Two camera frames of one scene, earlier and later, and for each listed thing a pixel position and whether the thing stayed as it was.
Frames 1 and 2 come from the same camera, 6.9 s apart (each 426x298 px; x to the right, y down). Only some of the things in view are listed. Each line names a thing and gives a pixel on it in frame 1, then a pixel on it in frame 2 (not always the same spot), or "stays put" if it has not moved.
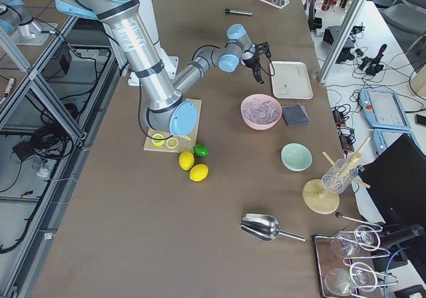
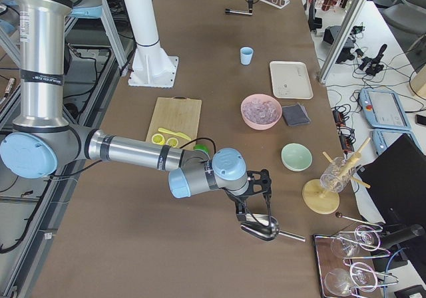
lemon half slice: (158, 142) stays put
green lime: (201, 150) stays put
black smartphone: (421, 120) stays put
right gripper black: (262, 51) -> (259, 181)
